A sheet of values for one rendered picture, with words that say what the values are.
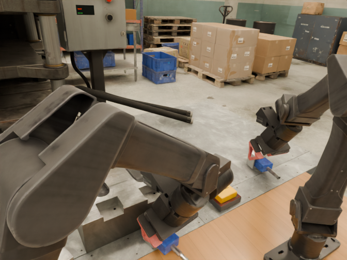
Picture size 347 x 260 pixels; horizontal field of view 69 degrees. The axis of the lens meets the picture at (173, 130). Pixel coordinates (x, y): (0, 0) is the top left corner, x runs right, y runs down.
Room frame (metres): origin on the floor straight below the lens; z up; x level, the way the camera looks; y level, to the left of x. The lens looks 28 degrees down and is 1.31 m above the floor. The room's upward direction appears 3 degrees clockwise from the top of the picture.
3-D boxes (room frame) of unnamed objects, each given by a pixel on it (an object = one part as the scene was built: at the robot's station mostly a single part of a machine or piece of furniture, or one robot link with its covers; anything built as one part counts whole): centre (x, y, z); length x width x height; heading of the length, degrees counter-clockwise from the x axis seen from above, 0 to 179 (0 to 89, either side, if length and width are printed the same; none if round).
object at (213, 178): (0.38, -0.06, 1.03); 0.12 x 0.09 x 0.12; 138
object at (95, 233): (0.65, 0.21, 0.87); 0.50 x 0.26 x 0.14; 34
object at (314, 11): (7.18, -3.37, 1.26); 0.42 x 0.33 x 0.29; 26
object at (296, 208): (0.41, -0.32, 0.90); 0.09 x 0.06 x 0.06; 86
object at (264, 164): (0.70, -0.32, 0.83); 0.13 x 0.05 x 0.05; 23
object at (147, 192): (0.48, 0.05, 0.87); 0.05 x 0.05 x 0.04; 34
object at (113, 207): (0.42, 0.13, 0.87); 0.05 x 0.05 x 0.04; 34
